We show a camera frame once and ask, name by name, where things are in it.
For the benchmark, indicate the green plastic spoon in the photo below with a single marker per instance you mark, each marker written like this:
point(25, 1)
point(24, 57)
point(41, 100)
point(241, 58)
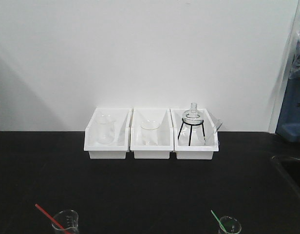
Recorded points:
point(218, 220)

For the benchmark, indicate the red plastic spoon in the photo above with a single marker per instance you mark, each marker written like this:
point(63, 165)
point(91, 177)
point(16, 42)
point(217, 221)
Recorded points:
point(49, 216)

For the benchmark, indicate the glass beaker in middle bin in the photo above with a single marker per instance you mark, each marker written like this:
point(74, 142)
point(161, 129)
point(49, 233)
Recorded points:
point(149, 132)

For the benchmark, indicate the glass beaker in bin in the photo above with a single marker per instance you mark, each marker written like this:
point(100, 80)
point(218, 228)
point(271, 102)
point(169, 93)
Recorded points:
point(105, 129)
point(149, 132)

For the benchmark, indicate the middle white plastic bin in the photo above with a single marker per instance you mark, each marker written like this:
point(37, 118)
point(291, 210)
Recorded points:
point(165, 134)

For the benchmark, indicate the white plastic bin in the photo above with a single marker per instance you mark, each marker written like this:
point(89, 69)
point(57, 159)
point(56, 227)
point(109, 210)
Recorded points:
point(165, 134)
point(121, 144)
point(202, 151)

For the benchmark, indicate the round glass flask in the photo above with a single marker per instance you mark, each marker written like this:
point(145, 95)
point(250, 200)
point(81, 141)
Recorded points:
point(193, 116)

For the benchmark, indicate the glass beaker in left bin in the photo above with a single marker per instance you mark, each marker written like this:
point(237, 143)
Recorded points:
point(105, 129)

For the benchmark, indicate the left white plastic bin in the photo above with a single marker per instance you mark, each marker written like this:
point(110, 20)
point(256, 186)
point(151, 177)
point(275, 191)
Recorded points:
point(121, 144)

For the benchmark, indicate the right white plastic bin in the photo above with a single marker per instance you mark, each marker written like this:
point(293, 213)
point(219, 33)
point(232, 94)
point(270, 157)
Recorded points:
point(202, 151)

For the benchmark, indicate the front left glass beaker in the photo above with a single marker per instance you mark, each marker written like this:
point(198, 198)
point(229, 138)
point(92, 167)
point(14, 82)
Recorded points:
point(68, 219)

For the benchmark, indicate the front right glass beaker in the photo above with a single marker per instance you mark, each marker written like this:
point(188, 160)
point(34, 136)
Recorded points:
point(231, 225)

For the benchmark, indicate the blue equipment at right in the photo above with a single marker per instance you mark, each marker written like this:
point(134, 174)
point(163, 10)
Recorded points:
point(289, 120)

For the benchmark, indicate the black sink basin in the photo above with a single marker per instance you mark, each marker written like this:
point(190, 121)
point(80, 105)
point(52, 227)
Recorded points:
point(289, 168)

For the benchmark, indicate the black wire tripod stand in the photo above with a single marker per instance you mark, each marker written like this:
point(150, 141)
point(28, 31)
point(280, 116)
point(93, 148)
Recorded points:
point(191, 132)

